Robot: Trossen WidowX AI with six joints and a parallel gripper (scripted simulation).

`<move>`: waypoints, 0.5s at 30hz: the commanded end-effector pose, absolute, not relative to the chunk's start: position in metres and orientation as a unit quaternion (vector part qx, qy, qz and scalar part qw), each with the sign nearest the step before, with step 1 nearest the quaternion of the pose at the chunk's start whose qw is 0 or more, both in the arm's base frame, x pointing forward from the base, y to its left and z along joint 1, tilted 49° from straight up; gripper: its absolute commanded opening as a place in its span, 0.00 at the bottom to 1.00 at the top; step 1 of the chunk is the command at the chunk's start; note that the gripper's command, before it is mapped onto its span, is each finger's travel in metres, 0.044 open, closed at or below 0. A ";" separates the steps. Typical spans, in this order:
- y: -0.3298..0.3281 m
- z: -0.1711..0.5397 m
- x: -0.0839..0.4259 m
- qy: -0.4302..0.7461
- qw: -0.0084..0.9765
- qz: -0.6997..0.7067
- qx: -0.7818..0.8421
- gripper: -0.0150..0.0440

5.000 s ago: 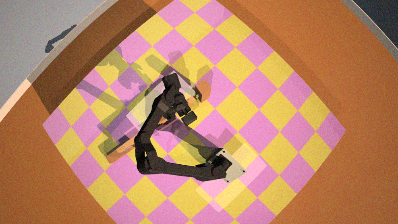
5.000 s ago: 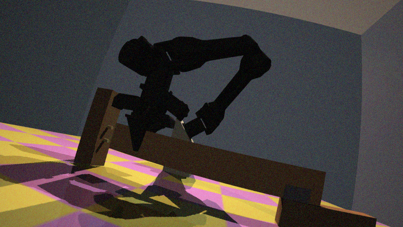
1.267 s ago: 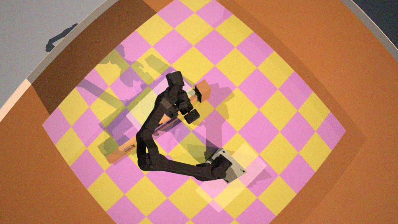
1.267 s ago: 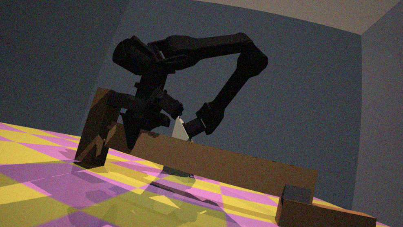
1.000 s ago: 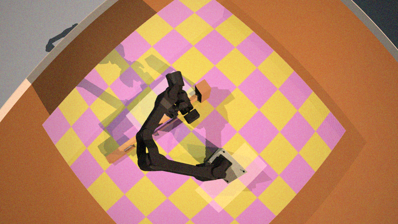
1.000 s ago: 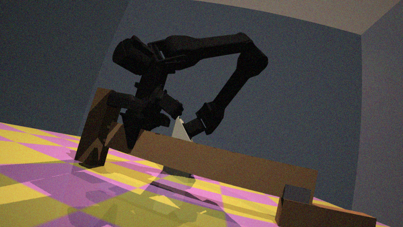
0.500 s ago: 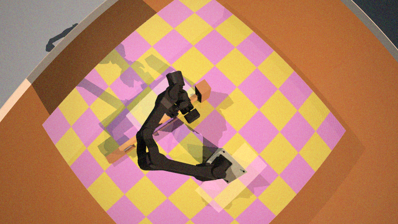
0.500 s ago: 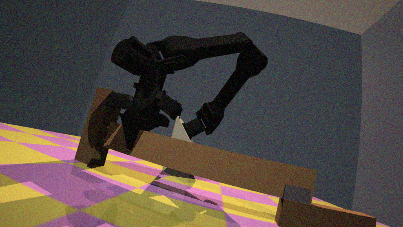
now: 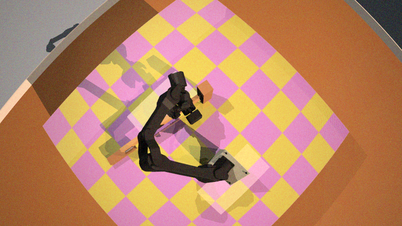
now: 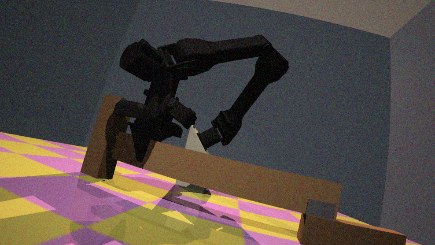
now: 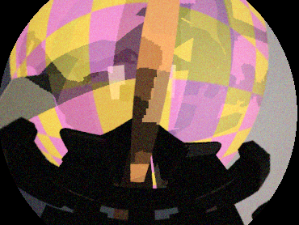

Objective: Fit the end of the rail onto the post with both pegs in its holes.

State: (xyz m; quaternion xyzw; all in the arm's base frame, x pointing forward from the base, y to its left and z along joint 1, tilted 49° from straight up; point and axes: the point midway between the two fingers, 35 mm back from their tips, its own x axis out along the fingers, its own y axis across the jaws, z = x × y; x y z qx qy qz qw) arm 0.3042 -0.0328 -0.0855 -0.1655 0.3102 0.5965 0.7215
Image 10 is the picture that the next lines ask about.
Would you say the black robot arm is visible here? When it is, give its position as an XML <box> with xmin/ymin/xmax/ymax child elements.
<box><xmin>119</xmin><ymin>35</ymin><xmax>289</xmax><ymax>150</ymax></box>

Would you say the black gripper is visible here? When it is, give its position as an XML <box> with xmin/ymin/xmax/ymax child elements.
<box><xmin>113</xmin><ymin>85</ymin><xmax>183</xmax><ymax>162</ymax></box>

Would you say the long dark brown wooden rail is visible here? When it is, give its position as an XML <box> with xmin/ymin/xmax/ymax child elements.
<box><xmin>112</xmin><ymin>132</ymin><xmax>342</xmax><ymax>220</ymax></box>

